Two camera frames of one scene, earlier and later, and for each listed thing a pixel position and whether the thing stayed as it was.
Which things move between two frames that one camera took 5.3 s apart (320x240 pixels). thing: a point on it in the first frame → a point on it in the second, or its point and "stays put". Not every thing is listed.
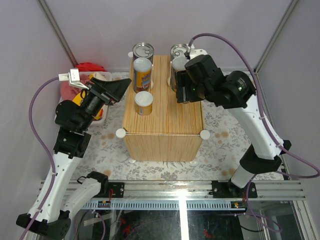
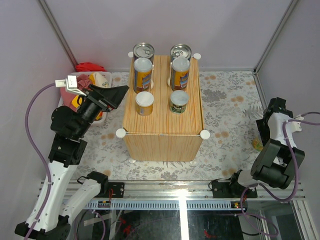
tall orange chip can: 142,74 stays put
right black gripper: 183,79 → 265,137
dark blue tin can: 143,50 stays put
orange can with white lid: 143,101 stays put
